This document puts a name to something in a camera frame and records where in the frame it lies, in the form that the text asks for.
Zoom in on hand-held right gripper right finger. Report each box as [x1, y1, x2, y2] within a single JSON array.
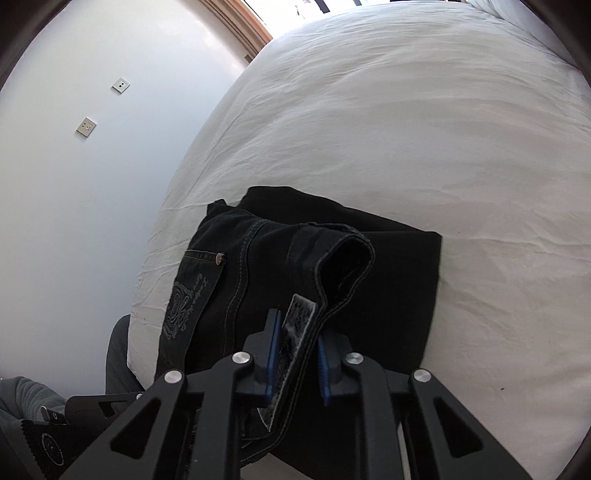
[[318, 335, 532, 480]]

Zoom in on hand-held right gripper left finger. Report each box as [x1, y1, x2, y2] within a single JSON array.
[[60, 309, 282, 480]]

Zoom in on black denim pants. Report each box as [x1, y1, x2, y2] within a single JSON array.
[[154, 185, 443, 480]]

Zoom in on person's leg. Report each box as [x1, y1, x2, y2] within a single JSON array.
[[105, 315, 145, 395]]

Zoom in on bed with white sheet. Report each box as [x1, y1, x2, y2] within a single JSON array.
[[126, 0, 591, 480]]

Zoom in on beige curtain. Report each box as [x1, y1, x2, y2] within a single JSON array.
[[199, 0, 274, 62]]

